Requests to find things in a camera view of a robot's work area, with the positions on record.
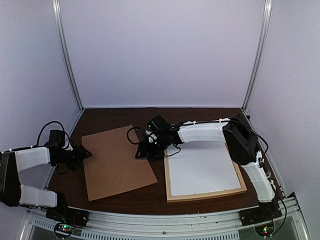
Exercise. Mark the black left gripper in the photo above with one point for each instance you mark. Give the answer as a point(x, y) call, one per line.
point(81, 154)

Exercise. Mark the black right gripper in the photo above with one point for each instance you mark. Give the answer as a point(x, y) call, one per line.
point(145, 150)

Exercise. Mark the brown backing board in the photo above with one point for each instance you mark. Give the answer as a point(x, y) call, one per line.
point(112, 169)

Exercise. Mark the light wooden picture frame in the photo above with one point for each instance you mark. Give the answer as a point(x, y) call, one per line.
point(205, 196)

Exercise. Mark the books photo print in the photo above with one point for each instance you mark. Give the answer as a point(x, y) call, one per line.
point(202, 172)

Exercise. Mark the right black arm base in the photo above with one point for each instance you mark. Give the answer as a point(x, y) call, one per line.
point(264, 212)

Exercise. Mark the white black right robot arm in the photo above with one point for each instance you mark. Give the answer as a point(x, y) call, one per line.
point(241, 141)

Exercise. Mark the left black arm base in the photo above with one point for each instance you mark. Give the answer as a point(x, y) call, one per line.
point(65, 214)

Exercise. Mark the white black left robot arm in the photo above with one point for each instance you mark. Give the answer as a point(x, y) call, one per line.
point(57, 150)

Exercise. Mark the left round circuit board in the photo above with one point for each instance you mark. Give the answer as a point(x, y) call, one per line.
point(63, 231)

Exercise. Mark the round circuit board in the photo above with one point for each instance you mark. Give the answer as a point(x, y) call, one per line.
point(265, 230)
point(63, 231)

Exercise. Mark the right round circuit board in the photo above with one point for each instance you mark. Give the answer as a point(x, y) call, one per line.
point(265, 230)

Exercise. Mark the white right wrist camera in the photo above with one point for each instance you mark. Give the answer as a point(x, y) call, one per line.
point(151, 137)

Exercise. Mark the aluminium front rail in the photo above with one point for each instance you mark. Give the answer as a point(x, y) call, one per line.
point(224, 225)

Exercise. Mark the left aluminium corner post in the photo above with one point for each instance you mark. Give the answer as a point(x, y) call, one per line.
point(56, 4)

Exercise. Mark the aluminium corner post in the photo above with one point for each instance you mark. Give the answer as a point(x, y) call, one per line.
point(56, 4)
point(264, 30)

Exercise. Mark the right aluminium corner post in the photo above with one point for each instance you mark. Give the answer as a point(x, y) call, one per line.
point(264, 30)

